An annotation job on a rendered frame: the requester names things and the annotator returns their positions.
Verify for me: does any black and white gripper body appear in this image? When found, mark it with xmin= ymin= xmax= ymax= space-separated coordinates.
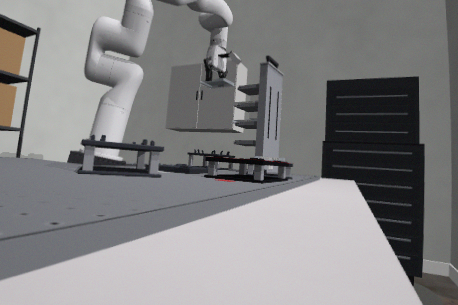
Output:
xmin=206 ymin=45 xmax=226 ymax=73

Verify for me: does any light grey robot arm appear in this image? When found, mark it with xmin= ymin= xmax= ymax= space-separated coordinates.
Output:
xmin=84 ymin=0 xmax=233 ymax=143

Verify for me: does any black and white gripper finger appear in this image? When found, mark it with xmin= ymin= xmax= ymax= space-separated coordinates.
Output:
xmin=218 ymin=69 xmax=228 ymax=78
xmin=204 ymin=57 xmax=214 ymax=81

